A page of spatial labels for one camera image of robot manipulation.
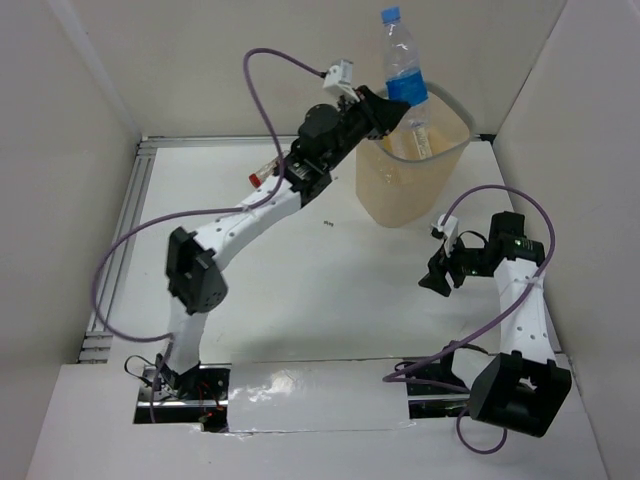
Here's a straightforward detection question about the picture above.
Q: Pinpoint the beige ribbed plastic bin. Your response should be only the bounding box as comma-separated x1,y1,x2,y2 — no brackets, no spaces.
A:
355,82,475,228

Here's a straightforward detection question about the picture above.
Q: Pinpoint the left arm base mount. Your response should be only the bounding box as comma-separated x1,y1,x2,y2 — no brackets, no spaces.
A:
123,355,231,433

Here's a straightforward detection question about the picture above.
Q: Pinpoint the red cap small bottle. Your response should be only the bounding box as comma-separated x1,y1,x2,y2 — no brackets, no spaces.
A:
248,156,280,189

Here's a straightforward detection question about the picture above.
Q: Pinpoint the white label clear bottle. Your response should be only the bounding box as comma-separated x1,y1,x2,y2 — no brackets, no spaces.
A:
383,126,433,161

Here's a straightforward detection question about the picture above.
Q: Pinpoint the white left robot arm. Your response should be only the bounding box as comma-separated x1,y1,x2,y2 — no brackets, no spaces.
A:
156,86,410,399

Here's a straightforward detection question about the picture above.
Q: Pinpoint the blue label plastic bottle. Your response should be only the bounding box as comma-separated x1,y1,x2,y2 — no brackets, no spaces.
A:
381,6,431,129

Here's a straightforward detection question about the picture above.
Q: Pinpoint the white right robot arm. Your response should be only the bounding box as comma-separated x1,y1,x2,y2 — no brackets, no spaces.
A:
419,212,572,437

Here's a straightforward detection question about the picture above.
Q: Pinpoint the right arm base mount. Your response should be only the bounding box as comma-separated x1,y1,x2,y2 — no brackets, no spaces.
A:
406,353,469,420

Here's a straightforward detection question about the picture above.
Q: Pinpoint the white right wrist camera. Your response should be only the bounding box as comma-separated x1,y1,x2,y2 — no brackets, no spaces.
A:
431,214,459,257

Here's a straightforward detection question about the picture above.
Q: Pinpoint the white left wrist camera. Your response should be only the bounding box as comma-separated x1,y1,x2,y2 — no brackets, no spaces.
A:
323,59,359,101

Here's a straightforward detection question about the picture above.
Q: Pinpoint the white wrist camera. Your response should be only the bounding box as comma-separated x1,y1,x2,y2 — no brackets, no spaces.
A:
431,214,459,257
323,59,359,101

